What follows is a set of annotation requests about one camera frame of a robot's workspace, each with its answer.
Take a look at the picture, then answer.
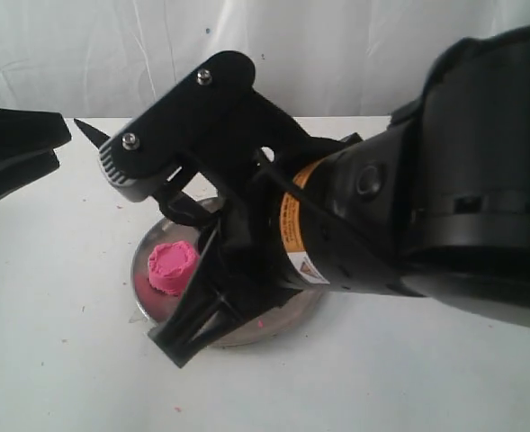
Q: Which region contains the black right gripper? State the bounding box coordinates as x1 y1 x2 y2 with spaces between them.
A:
148 134 409 368

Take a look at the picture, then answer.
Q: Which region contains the round steel plate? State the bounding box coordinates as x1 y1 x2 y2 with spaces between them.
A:
131 220 322 348

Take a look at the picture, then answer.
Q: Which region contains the white backdrop curtain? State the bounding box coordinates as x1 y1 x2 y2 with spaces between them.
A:
0 1 530 117

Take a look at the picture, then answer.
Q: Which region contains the pink play dough lump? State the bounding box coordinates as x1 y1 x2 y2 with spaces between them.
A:
148 240 200 297

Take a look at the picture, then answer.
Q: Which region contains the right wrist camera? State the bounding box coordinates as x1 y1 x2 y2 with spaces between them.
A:
98 50 256 203

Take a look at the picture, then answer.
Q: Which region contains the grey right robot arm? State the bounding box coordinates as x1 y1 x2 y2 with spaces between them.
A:
149 26 530 366

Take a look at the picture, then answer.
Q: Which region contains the black knife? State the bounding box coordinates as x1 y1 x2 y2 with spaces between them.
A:
74 119 110 149

